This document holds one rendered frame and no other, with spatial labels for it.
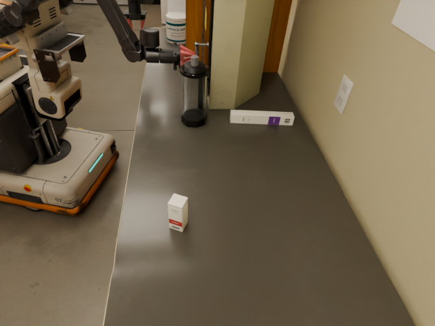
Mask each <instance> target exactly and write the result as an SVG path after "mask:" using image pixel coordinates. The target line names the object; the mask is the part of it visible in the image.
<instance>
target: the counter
mask: <svg viewBox="0 0 435 326"><path fill-rule="evenodd" d="M232 110H247V111H277V112H292V113H293V114H294V117H295V119H294V121H293V125H269V124H237V123H230V109H209V107H208V98H207V97H206V112H205V113H206V122H205V124H204V125H202V126H199V127H187V126H185V125H184V124H183V123H182V121H181V115H182V113H183V95H182V75H181V73H180V71H179V66H178V65H177V70H174V69H173V63H160V61H159V63H147V62H146V66H145V71H144V78H143V82H142V90H141V95H140V102H139V110H138V114H137V121H136V126H135V133H134V137H133V145H132V149H131V157H130V161H129V169H128V176H127V181H126V188H125V192H124V200H123V204H122V211H121V216H120V224H119V228H118V235H117V243H116V247H115V259H114V265H113V271H112V274H111V278H110V283H109V290H108V295H107V302H106V309H105V314H104V321H103V326H415V325H414V322H413V321H412V319H411V317H410V315H409V314H408V312H407V310H406V308H405V306H404V304H403V302H402V301H401V299H400V297H399V295H398V293H397V291H396V290H395V288H394V286H393V284H392V282H391V280H390V278H389V277H388V275H387V273H386V271H385V269H384V268H383V266H382V264H381V262H380V260H379V258H378V256H377V254H376V253H375V251H374V249H373V247H372V245H371V244H370V242H369V240H368V238H367V236H366V234H365V232H364V230H363V229H362V227H361V225H360V223H359V221H358V220H357V218H356V216H355V214H354V212H353V210H352V208H351V207H350V205H349V203H348V201H347V199H346V198H345V196H344V194H343V192H342V190H341V188H340V186H339V184H338V183H337V181H336V179H335V177H334V176H333V174H332V172H331V170H330V168H329V166H328V164H327V162H326V161H325V159H324V157H323V155H322V153H321V152H320V149H319V148H318V146H317V144H316V142H315V140H314V138H313V137H312V135H311V133H310V131H309V129H308V128H307V125H306V123H305V122H304V120H303V118H302V116H301V114H300V113H299V111H298V109H297V107H296V105H295V103H294V101H293V99H292V98H291V96H290V94H289V92H288V90H287V89H286V87H285V85H284V83H283V81H282V79H281V77H280V75H279V74H278V73H277V72H263V73H262V80H261V84H260V91H259V94H257V95H256V96H254V97H253V98H251V99H250V100H248V101H246V102H245V103H243V104H241V105H240V106H238V107H237V108H235V109H232ZM174 193H175V194H178V195H182V196H184V197H188V223H187V224H186V226H185V228H184V230H183V232H180V231H178V230H174V229H172V228H169V218H168V202H169V200H170V199H171V198H172V195H173V194H174Z"/></svg>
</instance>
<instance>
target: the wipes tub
mask: <svg viewBox="0 0 435 326"><path fill-rule="evenodd" d="M166 36H167V41H168V42H169V43H171V44H173V43H177V45H182V44H185V43H186V14H185V13H183V12H169V13H167V14H166Z"/></svg>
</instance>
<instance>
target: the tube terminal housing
mask: <svg viewBox="0 0 435 326"><path fill-rule="evenodd" d="M273 7H274V0H214V18H213V31H212V58H211V70H210V94H209V95H208V96H207V98H208V107H209V109H235V108H237V107H238V106H240V105H241V104H243V103H245V102H246V101H248V100H250V99H251V98H253V97H254V96H256V95H257V94H259V91H260V84H261V80H262V73H263V66H264V61H265V54H266V50H267V42H268V38H269V31H270V26H271V19H272V14H273Z"/></svg>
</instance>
